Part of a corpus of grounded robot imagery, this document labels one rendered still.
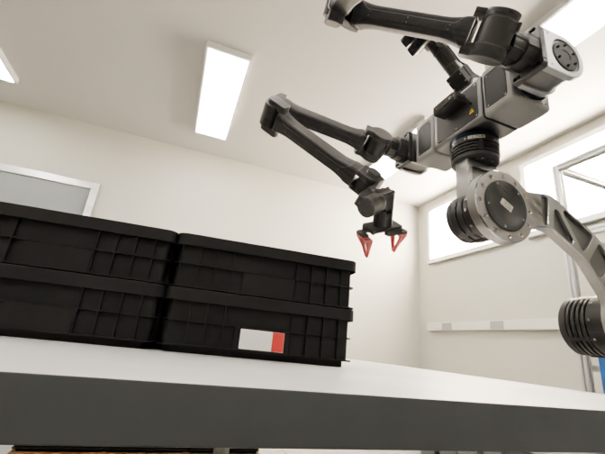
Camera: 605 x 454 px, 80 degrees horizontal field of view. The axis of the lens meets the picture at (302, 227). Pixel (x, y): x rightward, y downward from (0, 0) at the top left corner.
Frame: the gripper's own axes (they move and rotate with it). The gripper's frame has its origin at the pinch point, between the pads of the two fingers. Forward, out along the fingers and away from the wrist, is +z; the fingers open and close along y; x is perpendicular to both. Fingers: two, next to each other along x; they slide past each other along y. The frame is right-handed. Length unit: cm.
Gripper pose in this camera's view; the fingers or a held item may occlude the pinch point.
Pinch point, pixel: (380, 251)
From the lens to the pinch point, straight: 113.2
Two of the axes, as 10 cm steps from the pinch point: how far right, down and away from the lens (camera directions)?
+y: -9.3, 1.5, -3.2
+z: 0.1, 9.2, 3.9
